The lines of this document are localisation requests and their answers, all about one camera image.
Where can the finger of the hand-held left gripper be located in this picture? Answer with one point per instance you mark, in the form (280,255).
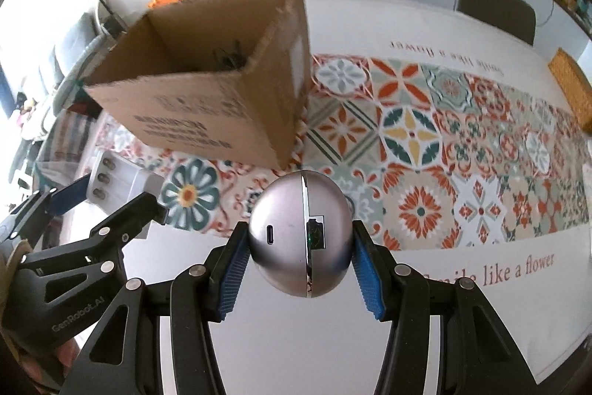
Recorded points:
(69,197)
(138,214)

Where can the brown cardboard box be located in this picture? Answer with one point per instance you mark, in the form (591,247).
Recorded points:
(194,117)

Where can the grey dining chair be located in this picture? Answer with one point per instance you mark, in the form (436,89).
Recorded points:
(495,6)

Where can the dark bunch of keys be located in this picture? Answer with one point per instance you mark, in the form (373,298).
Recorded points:
(229,57)

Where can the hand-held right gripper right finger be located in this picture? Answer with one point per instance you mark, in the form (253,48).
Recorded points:
(370,279)

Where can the striped cloth bag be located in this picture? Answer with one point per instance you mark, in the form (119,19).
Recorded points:
(69,131)

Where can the patterned floral table runner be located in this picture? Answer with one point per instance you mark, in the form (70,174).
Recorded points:
(416,145)

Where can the person's left hand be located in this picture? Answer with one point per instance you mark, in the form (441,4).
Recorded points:
(64,355)

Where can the grey cushion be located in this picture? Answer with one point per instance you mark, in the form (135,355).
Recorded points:
(74,43)

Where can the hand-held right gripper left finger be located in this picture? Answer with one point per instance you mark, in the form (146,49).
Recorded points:
(231,279)

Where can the white battery charger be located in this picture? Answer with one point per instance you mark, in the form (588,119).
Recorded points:
(134,182)

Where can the silver round device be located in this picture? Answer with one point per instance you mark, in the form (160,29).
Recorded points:
(282,210)

